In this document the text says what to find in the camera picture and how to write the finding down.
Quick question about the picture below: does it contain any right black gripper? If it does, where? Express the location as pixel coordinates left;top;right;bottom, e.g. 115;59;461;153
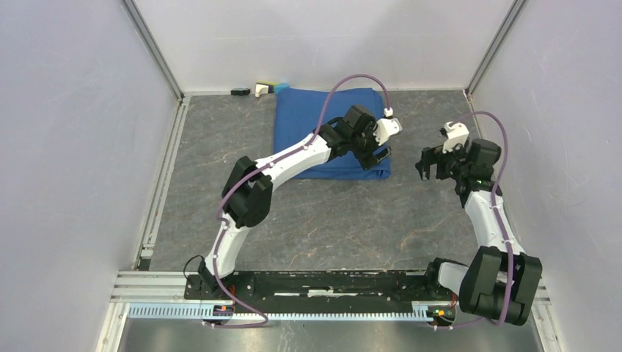
414;139;469;181

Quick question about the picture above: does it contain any blue surgical wrap cloth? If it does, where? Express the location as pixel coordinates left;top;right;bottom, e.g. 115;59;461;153
273;88;392;180

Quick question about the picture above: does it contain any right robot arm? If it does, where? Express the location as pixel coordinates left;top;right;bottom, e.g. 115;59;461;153
415;139;542;326

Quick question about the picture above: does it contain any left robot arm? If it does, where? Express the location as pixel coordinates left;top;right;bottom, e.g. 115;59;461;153
198;104;402;299

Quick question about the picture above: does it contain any cyan blue block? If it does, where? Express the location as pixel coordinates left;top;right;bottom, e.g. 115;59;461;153
274;83;290;95

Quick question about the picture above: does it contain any white and yellow block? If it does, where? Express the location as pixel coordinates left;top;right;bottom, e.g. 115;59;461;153
255;81;278;98

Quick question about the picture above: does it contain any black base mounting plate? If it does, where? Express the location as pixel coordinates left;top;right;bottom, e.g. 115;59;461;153
183;270;458;315

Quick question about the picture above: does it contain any small black block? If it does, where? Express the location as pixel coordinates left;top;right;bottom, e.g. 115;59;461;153
230;88;251;96

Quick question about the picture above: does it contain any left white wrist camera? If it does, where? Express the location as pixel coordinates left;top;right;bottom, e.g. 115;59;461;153
373;117;403;146

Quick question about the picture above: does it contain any slotted cable duct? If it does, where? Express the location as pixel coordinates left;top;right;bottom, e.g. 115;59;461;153
127;303;455;323

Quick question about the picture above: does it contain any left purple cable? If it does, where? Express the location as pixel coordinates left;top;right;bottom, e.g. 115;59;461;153
202;73;395;330

